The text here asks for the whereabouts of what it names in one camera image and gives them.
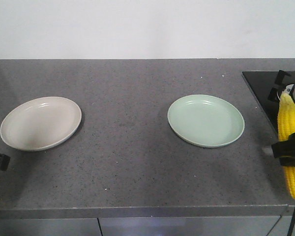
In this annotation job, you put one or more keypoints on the black gas stove top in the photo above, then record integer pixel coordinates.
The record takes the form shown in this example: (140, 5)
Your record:
(267, 87)

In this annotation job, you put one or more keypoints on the bright yellow corn cob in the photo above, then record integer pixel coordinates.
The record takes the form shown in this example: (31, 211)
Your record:
(286, 127)

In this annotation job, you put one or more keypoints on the grey base cabinets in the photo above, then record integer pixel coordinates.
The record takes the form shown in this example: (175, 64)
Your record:
(176, 226)

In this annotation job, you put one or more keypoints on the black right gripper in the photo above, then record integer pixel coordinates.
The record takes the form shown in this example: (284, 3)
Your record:
(284, 151)

